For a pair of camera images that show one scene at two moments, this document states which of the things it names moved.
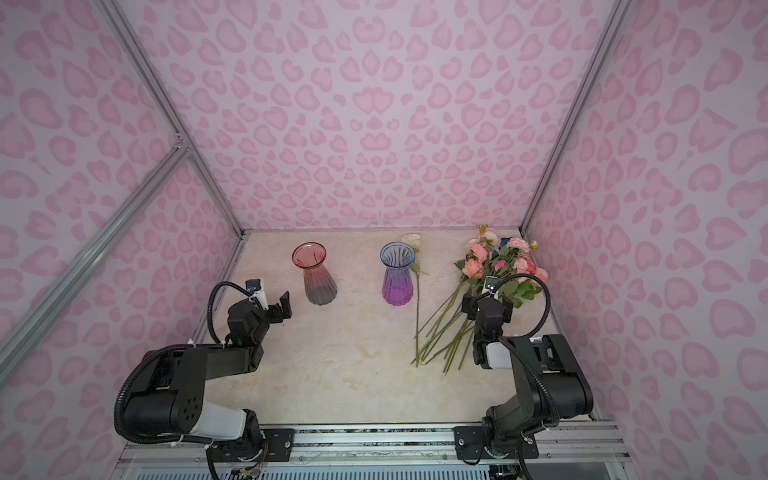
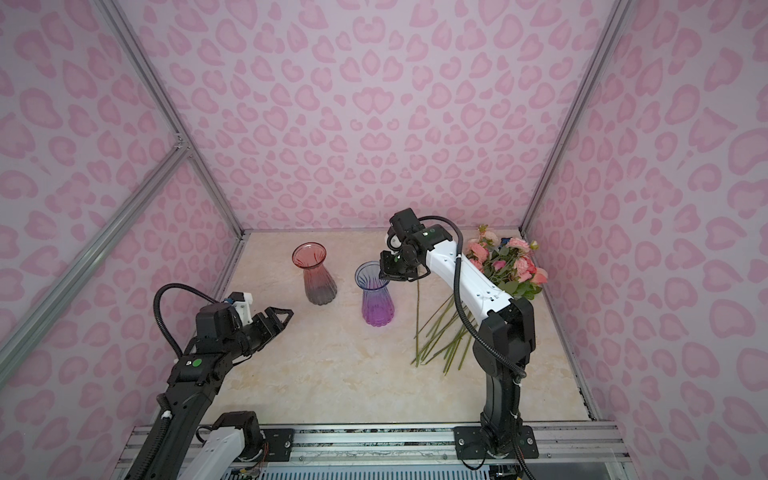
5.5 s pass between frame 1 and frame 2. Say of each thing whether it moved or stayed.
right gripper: moved
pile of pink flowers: stayed
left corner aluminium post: stayed
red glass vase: stayed
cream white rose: stayed
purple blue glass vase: moved
